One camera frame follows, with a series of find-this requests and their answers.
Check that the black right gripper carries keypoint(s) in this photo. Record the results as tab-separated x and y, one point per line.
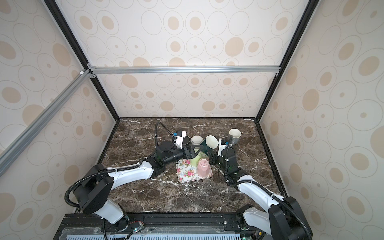
218	156

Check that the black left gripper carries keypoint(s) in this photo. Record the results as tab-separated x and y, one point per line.
190	154

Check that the dark teal mug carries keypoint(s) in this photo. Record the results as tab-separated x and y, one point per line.
209	144

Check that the white mug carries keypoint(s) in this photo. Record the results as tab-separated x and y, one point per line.
196	140

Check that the black mug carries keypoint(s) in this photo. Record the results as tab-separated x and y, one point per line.
186	140

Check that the grey mug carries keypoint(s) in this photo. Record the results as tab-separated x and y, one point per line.
236	135

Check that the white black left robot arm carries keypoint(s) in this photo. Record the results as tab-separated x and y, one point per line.
91	193

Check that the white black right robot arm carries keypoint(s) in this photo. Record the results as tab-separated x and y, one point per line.
282	218

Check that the light green mug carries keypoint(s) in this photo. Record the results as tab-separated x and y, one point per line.
194	162

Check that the pink mug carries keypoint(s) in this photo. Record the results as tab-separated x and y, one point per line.
203	168

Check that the floral rectangular tray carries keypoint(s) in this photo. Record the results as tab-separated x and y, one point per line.
187	173

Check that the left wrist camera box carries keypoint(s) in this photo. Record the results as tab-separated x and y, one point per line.
178	138

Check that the horizontal aluminium rail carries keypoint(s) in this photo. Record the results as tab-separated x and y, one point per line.
185	70

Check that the slanted left aluminium rail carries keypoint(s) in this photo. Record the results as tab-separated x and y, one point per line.
25	138

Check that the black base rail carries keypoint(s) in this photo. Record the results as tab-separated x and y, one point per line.
160	226

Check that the right black frame post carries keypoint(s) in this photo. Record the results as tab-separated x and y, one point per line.
303	23

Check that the black frame post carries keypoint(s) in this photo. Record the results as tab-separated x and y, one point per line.
74	44
303	23

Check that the left black frame post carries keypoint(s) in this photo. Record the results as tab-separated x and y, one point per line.
74	44

